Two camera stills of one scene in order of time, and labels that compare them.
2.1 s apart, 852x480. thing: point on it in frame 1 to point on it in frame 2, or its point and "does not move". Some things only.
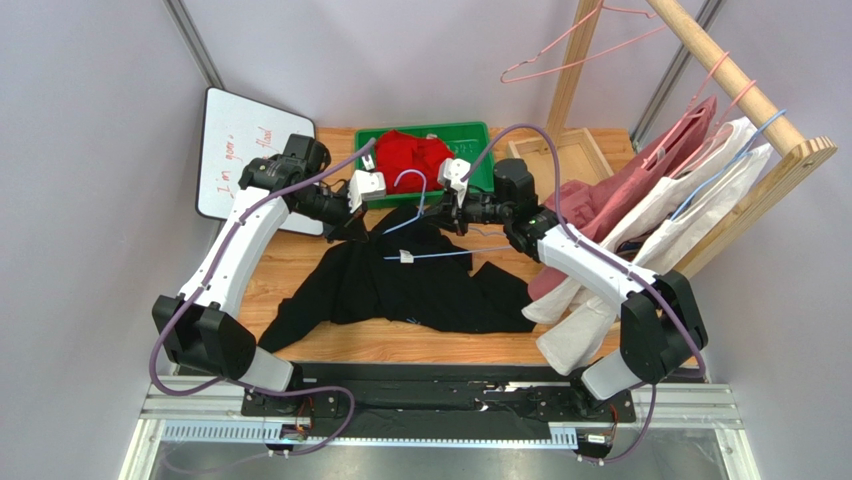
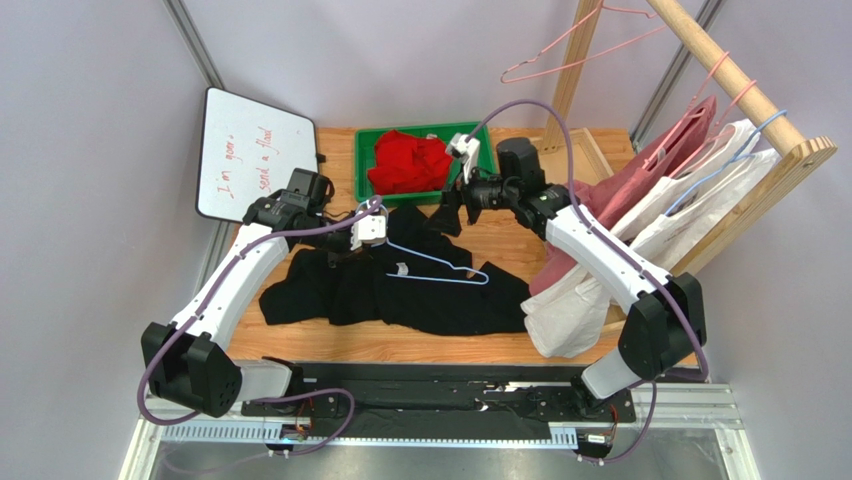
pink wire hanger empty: [503, 80] does not move
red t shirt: [396, 152] does not move
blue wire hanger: [420, 212] to [439, 261]
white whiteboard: [235, 130] does not move
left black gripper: [349, 227] to [333, 258]
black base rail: [434, 394] does not move
